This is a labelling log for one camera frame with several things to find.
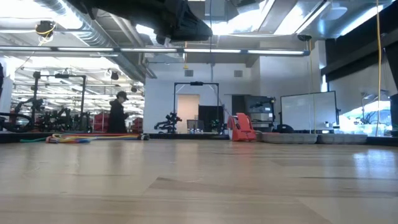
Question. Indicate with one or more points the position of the grey wall vent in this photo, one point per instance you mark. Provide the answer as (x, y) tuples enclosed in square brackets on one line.
[(238, 73), (189, 73)]

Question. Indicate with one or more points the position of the white board on stand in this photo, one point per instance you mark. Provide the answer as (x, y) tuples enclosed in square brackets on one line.
[(308, 112)]

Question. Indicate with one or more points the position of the long light bar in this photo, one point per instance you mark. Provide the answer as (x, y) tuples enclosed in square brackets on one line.
[(93, 49)]

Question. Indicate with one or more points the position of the black camera gantry frame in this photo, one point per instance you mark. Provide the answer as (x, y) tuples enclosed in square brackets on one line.
[(196, 83)]

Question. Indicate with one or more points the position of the silver ventilation duct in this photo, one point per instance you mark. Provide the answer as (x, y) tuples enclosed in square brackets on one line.
[(93, 34)]

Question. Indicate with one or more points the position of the black dome camera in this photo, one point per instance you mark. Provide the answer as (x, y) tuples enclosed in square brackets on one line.
[(304, 37)]

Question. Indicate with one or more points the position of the black aluminium rig frame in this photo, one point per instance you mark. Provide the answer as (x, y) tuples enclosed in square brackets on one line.
[(174, 136)]

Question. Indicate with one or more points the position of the black robot workstation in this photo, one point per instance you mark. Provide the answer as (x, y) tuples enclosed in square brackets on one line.
[(59, 119)]

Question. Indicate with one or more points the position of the black background robot arm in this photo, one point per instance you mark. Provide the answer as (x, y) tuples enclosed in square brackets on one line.
[(169, 123)]

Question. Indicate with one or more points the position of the black dome-shaped object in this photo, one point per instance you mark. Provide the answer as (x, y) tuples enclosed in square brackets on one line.
[(284, 129)]

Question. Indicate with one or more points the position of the red shelf cart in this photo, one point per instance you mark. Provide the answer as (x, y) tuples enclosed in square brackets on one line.
[(138, 124), (101, 123)]

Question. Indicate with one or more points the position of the person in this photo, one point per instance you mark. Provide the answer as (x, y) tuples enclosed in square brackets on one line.
[(117, 115)]

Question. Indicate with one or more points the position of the red tape measure box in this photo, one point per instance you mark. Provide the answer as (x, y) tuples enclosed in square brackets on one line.
[(242, 127)]

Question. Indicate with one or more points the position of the grey plastic tool case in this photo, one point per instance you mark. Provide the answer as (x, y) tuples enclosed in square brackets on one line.
[(311, 138)]

